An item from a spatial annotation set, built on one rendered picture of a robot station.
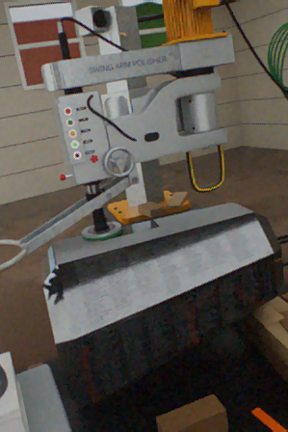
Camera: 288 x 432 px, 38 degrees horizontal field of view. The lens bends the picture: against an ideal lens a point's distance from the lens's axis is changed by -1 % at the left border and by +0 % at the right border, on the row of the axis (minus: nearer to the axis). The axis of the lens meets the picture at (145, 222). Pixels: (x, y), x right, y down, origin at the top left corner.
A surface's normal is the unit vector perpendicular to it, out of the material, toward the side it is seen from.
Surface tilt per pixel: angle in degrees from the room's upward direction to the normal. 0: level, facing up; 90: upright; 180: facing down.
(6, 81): 90
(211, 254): 45
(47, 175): 90
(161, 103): 90
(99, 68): 90
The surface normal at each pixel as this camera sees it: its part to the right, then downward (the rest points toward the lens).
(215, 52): 0.36, 0.23
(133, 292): 0.11, -0.50
